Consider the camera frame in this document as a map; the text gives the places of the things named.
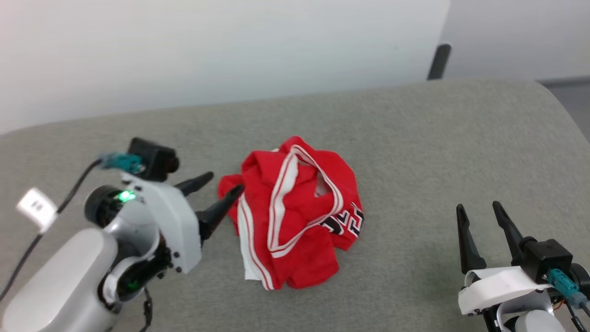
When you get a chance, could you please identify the black metal pole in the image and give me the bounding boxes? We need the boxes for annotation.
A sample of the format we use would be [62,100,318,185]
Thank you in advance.
[426,43,452,80]

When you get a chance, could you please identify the black cable with teal plug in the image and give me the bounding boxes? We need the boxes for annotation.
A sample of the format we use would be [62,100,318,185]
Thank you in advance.
[546,269,590,320]
[0,153,144,302]

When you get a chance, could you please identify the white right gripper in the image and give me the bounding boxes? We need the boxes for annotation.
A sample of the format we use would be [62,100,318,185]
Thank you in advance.
[456,201,554,316]

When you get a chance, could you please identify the thin black looped cable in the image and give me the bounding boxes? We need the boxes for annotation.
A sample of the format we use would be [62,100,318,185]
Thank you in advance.
[138,287,153,332]

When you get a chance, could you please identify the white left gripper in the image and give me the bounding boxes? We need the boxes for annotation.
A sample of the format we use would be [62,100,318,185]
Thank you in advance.
[121,172,245,275]

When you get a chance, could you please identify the red white basketball jersey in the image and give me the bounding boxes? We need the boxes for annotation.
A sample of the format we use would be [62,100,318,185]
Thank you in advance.
[218,135,366,291]

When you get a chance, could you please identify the white paper cable label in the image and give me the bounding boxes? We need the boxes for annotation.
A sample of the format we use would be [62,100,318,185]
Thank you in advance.
[16,188,59,232]

